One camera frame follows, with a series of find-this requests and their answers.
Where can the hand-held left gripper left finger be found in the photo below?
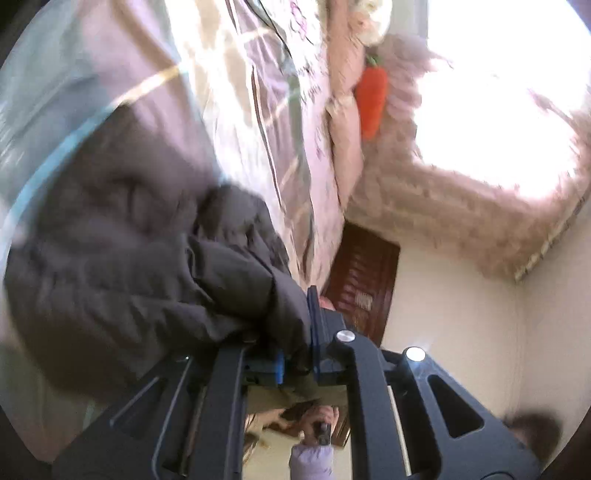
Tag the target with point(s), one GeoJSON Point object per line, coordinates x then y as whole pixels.
{"type": "Point", "coordinates": [279, 369]}

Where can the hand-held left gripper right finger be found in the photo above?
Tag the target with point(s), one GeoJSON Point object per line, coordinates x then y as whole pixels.
{"type": "Point", "coordinates": [314, 332]}

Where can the dark hooded puffer jacket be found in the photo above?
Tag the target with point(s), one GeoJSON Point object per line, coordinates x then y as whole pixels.
{"type": "Point", "coordinates": [138, 277]}

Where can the person's right hand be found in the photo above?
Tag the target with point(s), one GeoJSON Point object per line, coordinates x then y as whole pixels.
{"type": "Point", "coordinates": [310, 417]}

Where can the dark wooden headboard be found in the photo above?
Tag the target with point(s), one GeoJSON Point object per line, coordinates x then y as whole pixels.
{"type": "Point", "coordinates": [369, 277]}

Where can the floral lace curtain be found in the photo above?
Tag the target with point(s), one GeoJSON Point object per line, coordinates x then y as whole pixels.
{"type": "Point", "coordinates": [415, 194]}

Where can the pink pillow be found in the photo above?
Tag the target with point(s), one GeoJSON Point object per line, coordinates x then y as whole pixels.
{"type": "Point", "coordinates": [346, 147]}
{"type": "Point", "coordinates": [346, 50]}

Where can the cartoon cat printed bedsheet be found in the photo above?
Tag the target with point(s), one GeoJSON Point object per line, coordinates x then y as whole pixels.
{"type": "Point", "coordinates": [318, 115]}

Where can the orange carrot plush pillow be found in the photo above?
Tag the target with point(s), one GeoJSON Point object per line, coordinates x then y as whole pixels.
{"type": "Point", "coordinates": [371, 99]}

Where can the plaid duvet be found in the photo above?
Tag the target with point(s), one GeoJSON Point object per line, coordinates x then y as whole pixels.
{"type": "Point", "coordinates": [207, 69]}

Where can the window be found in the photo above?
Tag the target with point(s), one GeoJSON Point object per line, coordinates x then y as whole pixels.
{"type": "Point", "coordinates": [485, 92]}

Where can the white floral pillow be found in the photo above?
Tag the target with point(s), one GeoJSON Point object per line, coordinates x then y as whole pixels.
{"type": "Point", "coordinates": [374, 18]}

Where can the wooden curtain rail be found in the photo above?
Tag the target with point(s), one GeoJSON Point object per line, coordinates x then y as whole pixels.
{"type": "Point", "coordinates": [545, 249]}

